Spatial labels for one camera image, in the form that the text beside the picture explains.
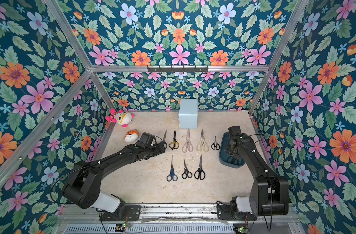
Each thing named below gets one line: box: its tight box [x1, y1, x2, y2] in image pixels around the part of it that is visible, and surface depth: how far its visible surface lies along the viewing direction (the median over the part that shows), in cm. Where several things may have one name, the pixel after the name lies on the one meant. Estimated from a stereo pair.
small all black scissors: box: [211, 136, 220, 151], surface depth 101 cm
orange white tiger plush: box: [123, 129, 139, 143], surface depth 100 cm
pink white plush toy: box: [104, 108, 136, 128], surface depth 110 cm
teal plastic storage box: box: [218, 131, 246, 169], surface depth 93 cm
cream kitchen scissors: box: [196, 128, 210, 153], surface depth 102 cm
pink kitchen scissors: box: [182, 128, 194, 154], surface depth 102 cm
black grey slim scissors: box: [181, 157, 193, 180], surface depth 88 cm
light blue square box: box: [178, 98, 198, 129], surface depth 103 cm
